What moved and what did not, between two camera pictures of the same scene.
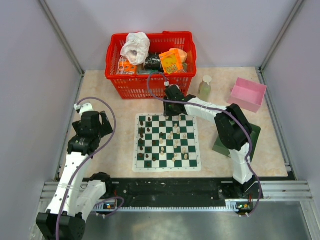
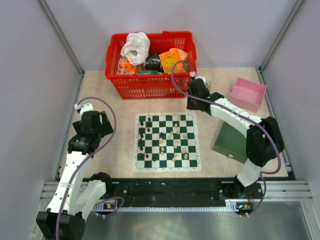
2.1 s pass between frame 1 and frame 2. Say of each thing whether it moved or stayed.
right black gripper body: moved
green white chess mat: stayed
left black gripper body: stayed
